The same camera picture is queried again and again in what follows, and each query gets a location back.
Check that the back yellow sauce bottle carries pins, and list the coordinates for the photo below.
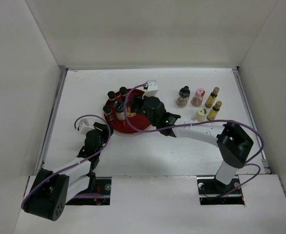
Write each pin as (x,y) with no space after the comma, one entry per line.
(212,97)

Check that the front yellow sauce bottle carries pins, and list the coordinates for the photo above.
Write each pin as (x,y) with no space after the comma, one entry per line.
(214,111)

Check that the yellow-cap spice jar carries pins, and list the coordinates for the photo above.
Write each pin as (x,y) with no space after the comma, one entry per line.
(200,114)

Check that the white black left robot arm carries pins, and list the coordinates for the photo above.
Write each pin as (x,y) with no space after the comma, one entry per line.
(52,189)

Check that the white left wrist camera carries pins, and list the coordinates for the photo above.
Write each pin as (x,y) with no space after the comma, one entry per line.
(84,127)

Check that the metal table rail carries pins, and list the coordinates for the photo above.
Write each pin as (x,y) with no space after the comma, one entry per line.
(250,116)
(43,152)

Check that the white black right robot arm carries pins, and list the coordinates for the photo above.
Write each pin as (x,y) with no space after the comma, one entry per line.
(230,138)

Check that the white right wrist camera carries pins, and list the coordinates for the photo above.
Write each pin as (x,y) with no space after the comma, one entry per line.
(151,88)

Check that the right metal table rail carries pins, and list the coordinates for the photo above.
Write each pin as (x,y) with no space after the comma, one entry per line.
(250,116)

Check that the yellow sauce bottle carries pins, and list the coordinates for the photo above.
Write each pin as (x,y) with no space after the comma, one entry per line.
(212,97)
(214,111)

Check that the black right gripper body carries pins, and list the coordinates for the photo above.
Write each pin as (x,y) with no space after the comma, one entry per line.
(154,122)

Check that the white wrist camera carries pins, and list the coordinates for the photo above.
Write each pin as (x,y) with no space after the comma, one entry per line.
(151,88)
(84,127)

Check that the small black-cap spice bottle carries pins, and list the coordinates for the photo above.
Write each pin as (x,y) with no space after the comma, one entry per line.
(108,112)
(111,97)
(123,93)

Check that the left metal table rail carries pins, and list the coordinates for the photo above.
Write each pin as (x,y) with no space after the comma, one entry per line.
(43,152)

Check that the pink-cap spice jar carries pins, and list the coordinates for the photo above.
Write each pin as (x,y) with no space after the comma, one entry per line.
(198,97)

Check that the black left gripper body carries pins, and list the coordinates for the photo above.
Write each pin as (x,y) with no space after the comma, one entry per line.
(104,135)

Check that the black-knob spice jar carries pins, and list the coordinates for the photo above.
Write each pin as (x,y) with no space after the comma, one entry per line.
(184,95)
(119,110)

